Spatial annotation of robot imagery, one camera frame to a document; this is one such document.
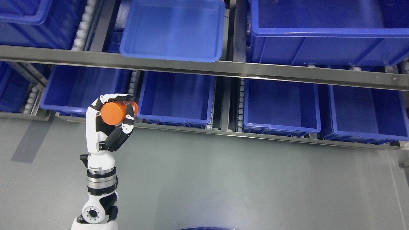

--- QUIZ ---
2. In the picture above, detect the white roller track left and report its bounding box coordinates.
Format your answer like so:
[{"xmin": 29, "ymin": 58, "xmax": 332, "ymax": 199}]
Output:
[{"xmin": 71, "ymin": 0, "xmax": 97, "ymax": 51}]

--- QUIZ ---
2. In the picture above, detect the blue bin lower far right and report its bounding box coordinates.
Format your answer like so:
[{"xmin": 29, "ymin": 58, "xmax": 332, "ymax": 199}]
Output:
[{"xmin": 318, "ymin": 85, "xmax": 408, "ymax": 145}]

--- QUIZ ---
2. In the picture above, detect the large blue bin upper right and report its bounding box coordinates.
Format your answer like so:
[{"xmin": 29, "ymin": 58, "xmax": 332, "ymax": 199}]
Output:
[{"xmin": 249, "ymin": 0, "xmax": 409, "ymax": 66}]

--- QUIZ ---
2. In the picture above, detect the blue bin lower far left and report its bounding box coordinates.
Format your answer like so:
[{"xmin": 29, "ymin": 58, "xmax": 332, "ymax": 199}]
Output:
[{"xmin": 40, "ymin": 65, "xmax": 131, "ymax": 117}]

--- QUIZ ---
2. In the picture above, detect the steel shelf front rail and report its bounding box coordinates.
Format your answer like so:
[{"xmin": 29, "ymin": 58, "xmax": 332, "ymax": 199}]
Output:
[{"xmin": 0, "ymin": 45, "xmax": 409, "ymax": 91}]

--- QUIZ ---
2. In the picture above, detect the blue bin lower centre right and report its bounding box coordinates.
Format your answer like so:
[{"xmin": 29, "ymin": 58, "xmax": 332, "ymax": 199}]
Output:
[{"xmin": 242, "ymin": 79, "xmax": 321, "ymax": 137}]

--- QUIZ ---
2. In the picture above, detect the blue bin lower centre left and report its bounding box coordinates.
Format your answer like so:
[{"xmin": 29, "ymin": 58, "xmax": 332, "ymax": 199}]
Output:
[{"xmin": 137, "ymin": 71, "xmax": 216, "ymax": 129}]

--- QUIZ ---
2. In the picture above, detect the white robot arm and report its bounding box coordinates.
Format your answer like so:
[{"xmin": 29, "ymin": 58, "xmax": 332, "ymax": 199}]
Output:
[{"xmin": 71, "ymin": 167, "xmax": 119, "ymax": 230}]

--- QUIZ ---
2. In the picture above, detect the shallow blue tray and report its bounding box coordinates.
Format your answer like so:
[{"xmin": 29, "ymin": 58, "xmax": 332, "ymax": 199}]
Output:
[{"xmin": 119, "ymin": 0, "xmax": 225, "ymax": 63}]

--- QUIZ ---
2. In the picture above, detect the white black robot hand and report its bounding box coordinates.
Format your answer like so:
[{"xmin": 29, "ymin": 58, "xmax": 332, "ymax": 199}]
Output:
[{"xmin": 86, "ymin": 94, "xmax": 135, "ymax": 174}]

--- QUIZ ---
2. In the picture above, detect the orange cylindrical capacitor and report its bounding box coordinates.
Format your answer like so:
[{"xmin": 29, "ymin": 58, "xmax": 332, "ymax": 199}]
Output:
[{"xmin": 100, "ymin": 101, "xmax": 138, "ymax": 125}]

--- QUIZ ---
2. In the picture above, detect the blue bin upper far left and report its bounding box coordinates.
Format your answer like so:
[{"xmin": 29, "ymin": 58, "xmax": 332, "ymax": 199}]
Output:
[{"xmin": 0, "ymin": 0, "xmax": 87, "ymax": 50}]

